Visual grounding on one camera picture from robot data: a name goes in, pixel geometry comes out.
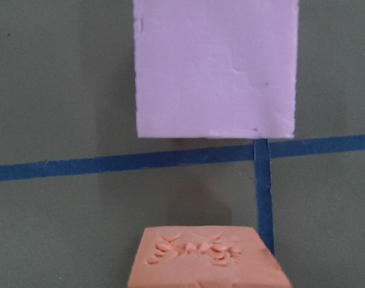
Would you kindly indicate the light pink foam cube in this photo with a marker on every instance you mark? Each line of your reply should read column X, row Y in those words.
column 215, row 69

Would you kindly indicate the orange foam cube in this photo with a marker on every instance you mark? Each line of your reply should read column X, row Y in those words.
column 205, row 256

